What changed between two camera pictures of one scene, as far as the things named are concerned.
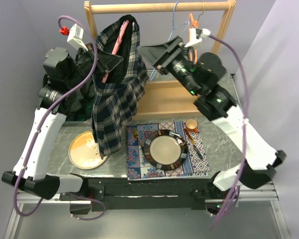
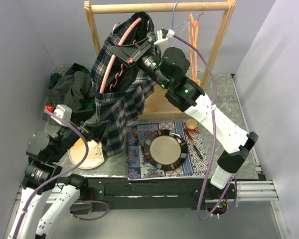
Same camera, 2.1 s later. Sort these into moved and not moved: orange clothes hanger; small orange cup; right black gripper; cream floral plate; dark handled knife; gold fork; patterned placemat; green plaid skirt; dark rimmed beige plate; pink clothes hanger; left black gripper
Moved: right black gripper; left black gripper; green plaid skirt; pink clothes hanger
Not moved: gold fork; dark rimmed beige plate; orange clothes hanger; patterned placemat; cream floral plate; dark handled knife; small orange cup
